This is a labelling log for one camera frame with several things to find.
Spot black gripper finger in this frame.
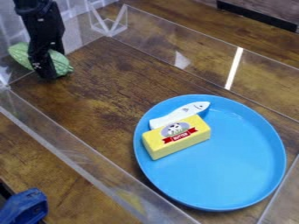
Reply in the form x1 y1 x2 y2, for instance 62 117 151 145
28 51 58 79

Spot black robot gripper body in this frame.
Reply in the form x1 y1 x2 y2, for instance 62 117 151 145
20 2 66 53

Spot green textured toy vegetable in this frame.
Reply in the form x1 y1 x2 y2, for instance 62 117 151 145
8 42 74 77

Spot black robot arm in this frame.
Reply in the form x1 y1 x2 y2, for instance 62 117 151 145
14 0 66 80

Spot blue round plastic tray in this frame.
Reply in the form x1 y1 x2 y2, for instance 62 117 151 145
134 94 286 211

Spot white grid patterned cloth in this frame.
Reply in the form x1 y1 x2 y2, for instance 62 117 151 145
0 0 27 53

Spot yellow toy butter block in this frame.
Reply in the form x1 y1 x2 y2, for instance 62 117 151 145
142 115 211 160

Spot white toy fish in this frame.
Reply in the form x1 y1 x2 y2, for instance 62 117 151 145
150 101 211 130

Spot clear acrylic barrier wall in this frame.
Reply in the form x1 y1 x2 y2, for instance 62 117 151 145
0 0 299 224

